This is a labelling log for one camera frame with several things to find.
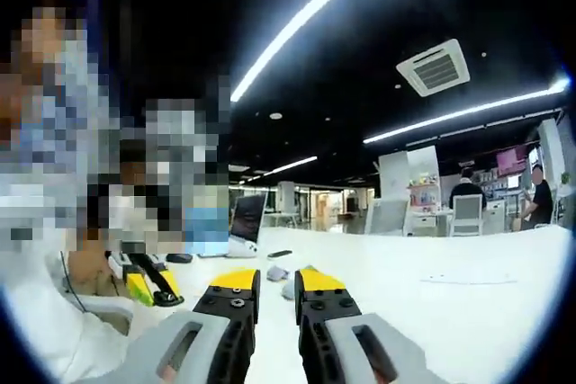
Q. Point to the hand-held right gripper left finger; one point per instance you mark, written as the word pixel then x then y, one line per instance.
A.
pixel 225 300

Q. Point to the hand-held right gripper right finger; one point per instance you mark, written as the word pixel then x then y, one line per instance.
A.
pixel 324 300

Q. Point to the light blue earbud case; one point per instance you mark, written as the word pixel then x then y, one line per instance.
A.
pixel 290 290

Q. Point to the lavender earbud case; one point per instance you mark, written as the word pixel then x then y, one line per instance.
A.
pixel 278 272

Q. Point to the white chair armrest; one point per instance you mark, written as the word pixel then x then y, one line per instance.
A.
pixel 108 312

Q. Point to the white smartphone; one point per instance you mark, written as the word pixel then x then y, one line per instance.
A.
pixel 240 249

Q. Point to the black slim remote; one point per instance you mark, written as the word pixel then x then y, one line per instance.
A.
pixel 280 253

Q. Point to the white table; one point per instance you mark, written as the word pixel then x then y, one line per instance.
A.
pixel 405 321

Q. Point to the open laptop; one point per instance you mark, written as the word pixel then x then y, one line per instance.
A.
pixel 247 217

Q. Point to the white mesh chair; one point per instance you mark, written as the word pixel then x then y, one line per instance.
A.
pixel 387 217
pixel 468 215

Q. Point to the short ceiling light strip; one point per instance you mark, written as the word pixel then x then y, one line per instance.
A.
pixel 279 168

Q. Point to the shelf with colourful items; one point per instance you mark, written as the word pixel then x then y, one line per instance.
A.
pixel 423 195

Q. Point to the white partition panel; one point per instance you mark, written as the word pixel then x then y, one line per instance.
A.
pixel 407 172

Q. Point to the round ceiling fixture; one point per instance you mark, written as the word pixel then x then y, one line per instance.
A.
pixel 275 115

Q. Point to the long ceiling light strip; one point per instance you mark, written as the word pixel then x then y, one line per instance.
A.
pixel 468 109
pixel 315 11

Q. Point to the ceiling air vent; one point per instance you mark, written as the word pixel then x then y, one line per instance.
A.
pixel 433 68

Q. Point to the small potted plant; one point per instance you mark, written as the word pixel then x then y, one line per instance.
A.
pixel 567 178

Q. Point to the pink wall screen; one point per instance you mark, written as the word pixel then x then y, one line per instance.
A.
pixel 510 161

